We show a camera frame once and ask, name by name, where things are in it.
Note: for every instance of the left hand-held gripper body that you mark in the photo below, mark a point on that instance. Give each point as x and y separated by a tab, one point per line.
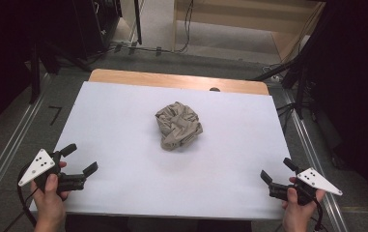
36	166

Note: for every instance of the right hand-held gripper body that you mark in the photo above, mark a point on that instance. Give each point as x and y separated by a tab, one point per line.
317	180

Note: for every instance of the beige pants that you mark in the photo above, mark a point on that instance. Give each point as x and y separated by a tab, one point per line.
178	125

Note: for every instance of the person's right hand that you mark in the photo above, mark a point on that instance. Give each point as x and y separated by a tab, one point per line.
299	212

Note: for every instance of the person's left hand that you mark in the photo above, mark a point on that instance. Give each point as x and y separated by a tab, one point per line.
50	203

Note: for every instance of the white table mat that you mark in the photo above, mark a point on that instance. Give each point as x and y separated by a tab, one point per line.
123	145

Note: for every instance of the black metal stand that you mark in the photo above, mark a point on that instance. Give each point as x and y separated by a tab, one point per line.
297	90
36	74

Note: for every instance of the small dark round knob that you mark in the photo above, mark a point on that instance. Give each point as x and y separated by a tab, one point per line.
214	89

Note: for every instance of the dark curtain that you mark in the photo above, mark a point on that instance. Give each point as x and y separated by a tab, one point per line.
4	38
358	80

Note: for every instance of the wooden table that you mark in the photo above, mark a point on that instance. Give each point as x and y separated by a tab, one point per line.
159	78

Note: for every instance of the black cabinet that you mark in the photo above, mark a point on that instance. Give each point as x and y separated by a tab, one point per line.
93	25

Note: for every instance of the black upright pole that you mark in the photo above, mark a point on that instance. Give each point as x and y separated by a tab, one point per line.
138	21

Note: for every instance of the wooden shelf unit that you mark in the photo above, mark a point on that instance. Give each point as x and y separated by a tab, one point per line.
236	19

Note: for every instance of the metal floor rail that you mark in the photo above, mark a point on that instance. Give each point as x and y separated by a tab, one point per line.
7	154
313	154

